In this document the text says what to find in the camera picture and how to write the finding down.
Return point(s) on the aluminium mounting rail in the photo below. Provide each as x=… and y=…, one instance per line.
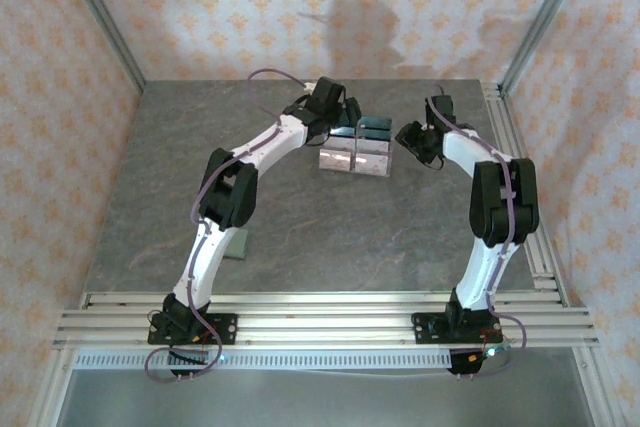
x=325, y=322

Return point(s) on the clear acrylic card stand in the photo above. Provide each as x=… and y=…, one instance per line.
x=355, y=157

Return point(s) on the green card holder wallet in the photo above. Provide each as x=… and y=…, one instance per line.
x=237, y=244

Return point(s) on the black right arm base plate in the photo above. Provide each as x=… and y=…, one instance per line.
x=425, y=329

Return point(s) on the aluminium frame leg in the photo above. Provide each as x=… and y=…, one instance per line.
x=595, y=387
x=52, y=387

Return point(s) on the aluminium frame post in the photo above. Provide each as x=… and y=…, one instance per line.
x=545, y=12
x=100, y=12

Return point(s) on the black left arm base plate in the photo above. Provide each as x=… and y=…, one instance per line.
x=227, y=329

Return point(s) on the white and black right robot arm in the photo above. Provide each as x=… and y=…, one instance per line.
x=480, y=272

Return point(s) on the aluminium side rail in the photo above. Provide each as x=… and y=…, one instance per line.
x=520, y=197

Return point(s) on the black VIP card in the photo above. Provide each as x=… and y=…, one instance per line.
x=345, y=132
x=375, y=122
x=374, y=134

